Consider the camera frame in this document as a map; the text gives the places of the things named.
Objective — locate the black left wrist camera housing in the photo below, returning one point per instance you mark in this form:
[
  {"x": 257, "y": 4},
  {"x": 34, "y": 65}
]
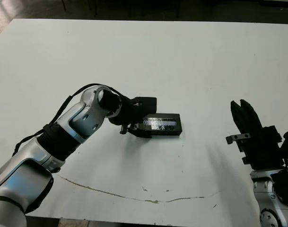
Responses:
[{"x": 147, "y": 105}]

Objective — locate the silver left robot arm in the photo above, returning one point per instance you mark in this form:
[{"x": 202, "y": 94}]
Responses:
[{"x": 82, "y": 118}]

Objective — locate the black rectangular box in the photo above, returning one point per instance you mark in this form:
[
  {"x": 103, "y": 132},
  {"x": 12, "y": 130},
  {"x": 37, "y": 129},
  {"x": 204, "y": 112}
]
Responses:
[{"x": 174, "y": 123}]

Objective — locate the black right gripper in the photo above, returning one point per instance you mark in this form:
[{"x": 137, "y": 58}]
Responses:
[{"x": 264, "y": 149}]

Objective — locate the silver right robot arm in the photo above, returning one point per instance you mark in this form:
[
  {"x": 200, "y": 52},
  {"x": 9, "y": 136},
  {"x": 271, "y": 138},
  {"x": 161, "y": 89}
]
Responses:
[{"x": 266, "y": 186}]

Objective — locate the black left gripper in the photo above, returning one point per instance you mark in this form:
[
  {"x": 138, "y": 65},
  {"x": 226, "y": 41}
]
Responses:
[{"x": 127, "y": 111}]

